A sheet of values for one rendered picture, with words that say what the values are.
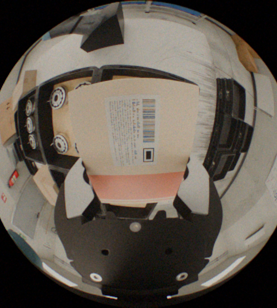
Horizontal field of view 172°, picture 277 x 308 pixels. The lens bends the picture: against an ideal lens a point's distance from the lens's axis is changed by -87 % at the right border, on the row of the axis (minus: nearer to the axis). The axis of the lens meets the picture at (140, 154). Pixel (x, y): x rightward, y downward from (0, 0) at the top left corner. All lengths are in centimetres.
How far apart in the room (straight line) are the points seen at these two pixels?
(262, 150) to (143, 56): 288
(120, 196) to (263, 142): 293
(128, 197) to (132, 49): 59
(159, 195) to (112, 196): 7
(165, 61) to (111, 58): 26
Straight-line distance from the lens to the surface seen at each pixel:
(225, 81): 116
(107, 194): 15
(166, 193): 15
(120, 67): 31
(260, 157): 297
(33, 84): 96
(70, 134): 50
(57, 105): 48
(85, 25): 48
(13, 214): 339
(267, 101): 291
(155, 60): 56
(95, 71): 32
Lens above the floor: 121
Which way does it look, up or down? 58 degrees down
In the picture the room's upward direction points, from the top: 175 degrees clockwise
